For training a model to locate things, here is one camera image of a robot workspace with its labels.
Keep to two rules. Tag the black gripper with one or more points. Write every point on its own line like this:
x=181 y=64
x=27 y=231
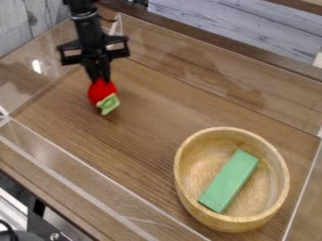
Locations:
x=93 y=45

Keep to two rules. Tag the red plush strawberry toy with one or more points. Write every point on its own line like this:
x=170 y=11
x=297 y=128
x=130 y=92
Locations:
x=103 y=96

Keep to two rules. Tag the clear acrylic tray walls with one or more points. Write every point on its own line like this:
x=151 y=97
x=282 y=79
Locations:
x=102 y=168

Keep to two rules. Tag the wooden bowl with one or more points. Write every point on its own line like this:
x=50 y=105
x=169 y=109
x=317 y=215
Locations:
x=199 y=159

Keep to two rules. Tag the green rectangular block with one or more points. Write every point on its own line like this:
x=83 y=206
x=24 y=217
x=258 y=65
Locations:
x=229 y=181

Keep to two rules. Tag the clear acrylic corner bracket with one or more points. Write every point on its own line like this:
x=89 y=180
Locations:
x=117 y=27

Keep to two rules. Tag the black metal table bracket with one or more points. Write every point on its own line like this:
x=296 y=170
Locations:
x=39 y=226

